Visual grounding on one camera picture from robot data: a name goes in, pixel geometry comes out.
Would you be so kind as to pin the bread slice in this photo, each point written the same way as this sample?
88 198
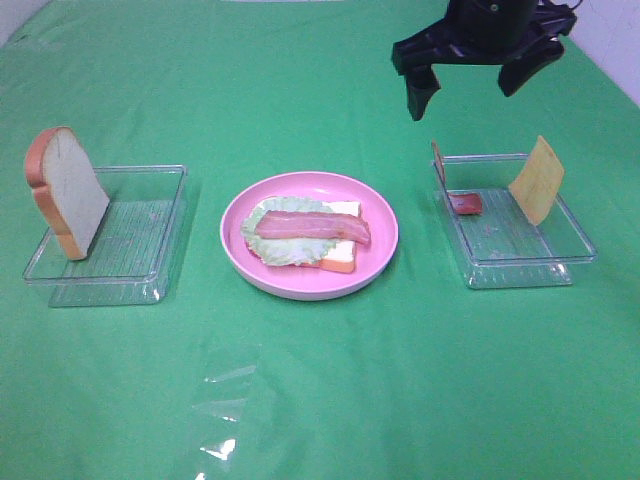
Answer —
341 258
66 189

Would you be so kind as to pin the yellow cheese slice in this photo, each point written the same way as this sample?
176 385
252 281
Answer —
535 187

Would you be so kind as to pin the pink round plate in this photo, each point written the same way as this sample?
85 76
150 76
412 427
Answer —
311 283

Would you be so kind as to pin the clear plastic tray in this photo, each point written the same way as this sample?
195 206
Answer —
136 252
499 248

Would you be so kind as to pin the bacon strip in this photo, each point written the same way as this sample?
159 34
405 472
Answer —
461 203
278 224

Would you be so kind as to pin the clear tape patch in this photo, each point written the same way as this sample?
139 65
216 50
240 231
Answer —
218 406

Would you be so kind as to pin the left clear plastic tray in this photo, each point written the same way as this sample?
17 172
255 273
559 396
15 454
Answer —
136 252

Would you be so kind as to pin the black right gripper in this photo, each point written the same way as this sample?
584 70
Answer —
520 36

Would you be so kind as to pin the right clear plastic tray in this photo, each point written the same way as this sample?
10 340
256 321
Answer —
499 248

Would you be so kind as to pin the green lettuce leaf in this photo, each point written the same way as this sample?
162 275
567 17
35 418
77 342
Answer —
283 252

